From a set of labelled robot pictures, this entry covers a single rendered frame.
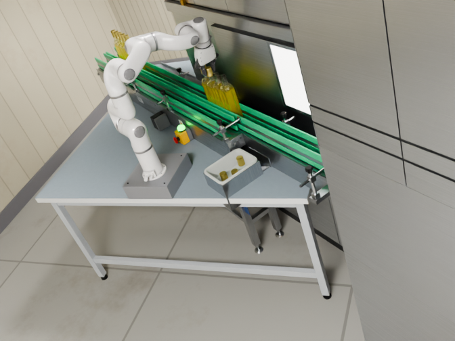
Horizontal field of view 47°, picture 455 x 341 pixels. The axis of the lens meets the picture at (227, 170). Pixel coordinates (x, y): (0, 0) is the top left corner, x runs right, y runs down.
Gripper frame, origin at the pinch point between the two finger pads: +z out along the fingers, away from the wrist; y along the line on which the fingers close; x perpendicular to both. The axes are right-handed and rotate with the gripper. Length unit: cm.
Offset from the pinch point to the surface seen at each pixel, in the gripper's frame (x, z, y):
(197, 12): -23.1, -16.6, -13.1
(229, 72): -0.3, 9.5, -12.3
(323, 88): 104, -61, 22
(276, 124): 47.1, 9.2, -3.4
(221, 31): -1.3, -15.4, -12.3
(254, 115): 29.8, 14.4, -3.4
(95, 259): -22, 105, 93
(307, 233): 82, 46, 11
